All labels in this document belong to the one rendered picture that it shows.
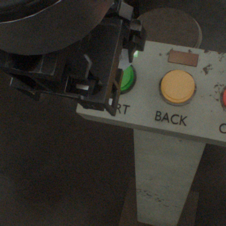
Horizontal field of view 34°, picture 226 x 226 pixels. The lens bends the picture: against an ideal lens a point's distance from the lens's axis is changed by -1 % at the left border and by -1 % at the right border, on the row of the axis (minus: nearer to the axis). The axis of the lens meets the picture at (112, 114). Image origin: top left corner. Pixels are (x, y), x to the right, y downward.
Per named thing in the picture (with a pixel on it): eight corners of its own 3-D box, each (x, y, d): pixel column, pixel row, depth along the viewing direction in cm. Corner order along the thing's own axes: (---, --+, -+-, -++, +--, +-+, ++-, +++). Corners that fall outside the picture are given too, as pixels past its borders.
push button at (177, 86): (164, 71, 46) (164, 66, 45) (196, 76, 46) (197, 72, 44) (158, 101, 46) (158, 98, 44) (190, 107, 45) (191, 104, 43)
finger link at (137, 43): (99, 60, 36) (77, 24, 28) (103, 43, 37) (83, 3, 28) (146, 68, 35) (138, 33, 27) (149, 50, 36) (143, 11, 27)
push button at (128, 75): (107, 61, 48) (105, 57, 46) (137, 66, 47) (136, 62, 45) (100, 91, 47) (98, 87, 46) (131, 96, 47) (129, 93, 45)
